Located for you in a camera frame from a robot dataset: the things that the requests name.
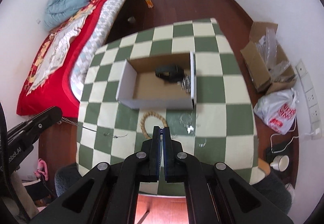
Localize red floral bed blanket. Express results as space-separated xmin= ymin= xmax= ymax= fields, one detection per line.
xmin=16 ymin=0 xmax=105 ymax=118

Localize silver star pendant necklace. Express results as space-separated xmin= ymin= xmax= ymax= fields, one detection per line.
xmin=179 ymin=112 xmax=207 ymax=148

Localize dark fleece trouser legs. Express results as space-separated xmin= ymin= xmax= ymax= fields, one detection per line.
xmin=54 ymin=163 xmax=292 ymax=215

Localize pink slipper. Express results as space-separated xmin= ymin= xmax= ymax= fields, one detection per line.
xmin=34 ymin=159 xmax=49 ymax=181

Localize wooden bead bracelet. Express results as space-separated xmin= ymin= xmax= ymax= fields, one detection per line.
xmin=139 ymin=111 xmax=169 ymax=139

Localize brown cardboard box with plastic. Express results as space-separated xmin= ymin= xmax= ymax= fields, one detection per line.
xmin=241 ymin=21 xmax=296 ymax=94

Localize white charger with cable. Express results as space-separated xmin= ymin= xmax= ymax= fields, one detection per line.
xmin=270 ymin=118 xmax=322 ymax=154

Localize white wall socket strip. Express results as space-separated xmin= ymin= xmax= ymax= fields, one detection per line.
xmin=295 ymin=59 xmax=322 ymax=140

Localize orange drink bottle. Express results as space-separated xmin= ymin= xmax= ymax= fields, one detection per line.
xmin=145 ymin=0 xmax=154 ymax=8

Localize small tape roll on floor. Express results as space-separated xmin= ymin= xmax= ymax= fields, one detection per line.
xmin=127 ymin=16 xmax=136 ymax=24

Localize white ceramic cup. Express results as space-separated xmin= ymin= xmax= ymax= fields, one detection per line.
xmin=270 ymin=155 xmax=289 ymax=172

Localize open white cardboard box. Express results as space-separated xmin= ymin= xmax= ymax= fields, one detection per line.
xmin=116 ymin=52 xmax=197 ymax=110

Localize white red plastic bag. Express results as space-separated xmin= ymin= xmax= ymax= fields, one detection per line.
xmin=253 ymin=88 xmax=298 ymax=135

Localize thin silver chain necklace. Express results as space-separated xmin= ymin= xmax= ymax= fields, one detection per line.
xmin=56 ymin=116 xmax=130 ymax=139

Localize grey bead tassel bracelet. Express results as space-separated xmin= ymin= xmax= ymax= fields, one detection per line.
xmin=177 ymin=73 xmax=192 ymax=94

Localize green cream checkered tablecloth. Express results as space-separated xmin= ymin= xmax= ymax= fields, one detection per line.
xmin=76 ymin=19 xmax=258 ymax=183

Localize white quilted mattress sheet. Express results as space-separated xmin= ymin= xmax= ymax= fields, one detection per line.
xmin=69 ymin=0 xmax=126 ymax=101

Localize black fitness band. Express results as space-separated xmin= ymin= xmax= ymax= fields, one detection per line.
xmin=155 ymin=64 xmax=184 ymax=83

